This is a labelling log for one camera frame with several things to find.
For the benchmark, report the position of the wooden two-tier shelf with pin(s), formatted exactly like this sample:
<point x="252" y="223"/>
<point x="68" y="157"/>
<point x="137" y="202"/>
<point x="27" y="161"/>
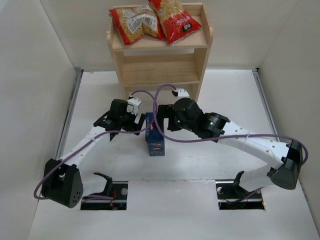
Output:
<point x="151" y="62"/>

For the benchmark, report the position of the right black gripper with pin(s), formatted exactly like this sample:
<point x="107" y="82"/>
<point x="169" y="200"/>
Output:
<point x="163" y="116"/>

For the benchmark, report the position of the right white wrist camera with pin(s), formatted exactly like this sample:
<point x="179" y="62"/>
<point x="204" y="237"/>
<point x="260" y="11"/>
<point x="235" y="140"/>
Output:
<point x="180" y="93"/>

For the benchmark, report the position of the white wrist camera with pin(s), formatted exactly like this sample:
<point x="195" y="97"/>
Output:
<point x="180" y="93"/>
<point x="134" y="104"/>

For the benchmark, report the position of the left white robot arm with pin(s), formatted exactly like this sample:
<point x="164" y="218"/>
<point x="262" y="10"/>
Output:
<point x="62" y="182"/>

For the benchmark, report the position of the blue Barilla pasta box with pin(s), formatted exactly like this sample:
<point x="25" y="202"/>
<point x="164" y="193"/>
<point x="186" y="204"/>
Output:
<point x="154" y="140"/>

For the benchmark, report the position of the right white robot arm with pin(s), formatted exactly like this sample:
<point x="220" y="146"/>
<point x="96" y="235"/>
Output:
<point x="283" y="161"/>

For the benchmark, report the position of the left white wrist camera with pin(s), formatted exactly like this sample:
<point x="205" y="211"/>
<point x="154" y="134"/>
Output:
<point x="134" y="104"/>

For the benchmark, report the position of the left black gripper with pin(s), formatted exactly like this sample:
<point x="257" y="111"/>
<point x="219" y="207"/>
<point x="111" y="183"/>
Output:
<point x="136" y="122"/>

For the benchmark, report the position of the left aluminium rail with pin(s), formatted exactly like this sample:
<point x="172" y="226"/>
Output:
<point x="70" y="110"/>

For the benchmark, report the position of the aluminium rail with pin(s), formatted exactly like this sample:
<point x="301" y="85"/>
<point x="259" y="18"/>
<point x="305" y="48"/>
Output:
<point x="70" y="110"/>
<point x="265" y="104"/>

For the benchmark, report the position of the red pasta bag white labels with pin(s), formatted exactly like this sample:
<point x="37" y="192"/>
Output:
<point x="135" y="22"/>

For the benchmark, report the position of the red pasta bag black logo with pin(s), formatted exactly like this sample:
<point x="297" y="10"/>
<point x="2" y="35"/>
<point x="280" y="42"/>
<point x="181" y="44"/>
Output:
<point x="175" y="21"/>

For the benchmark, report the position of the right aluminium rail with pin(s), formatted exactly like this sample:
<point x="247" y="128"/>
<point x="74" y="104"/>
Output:
<point x="265" y="104"/>

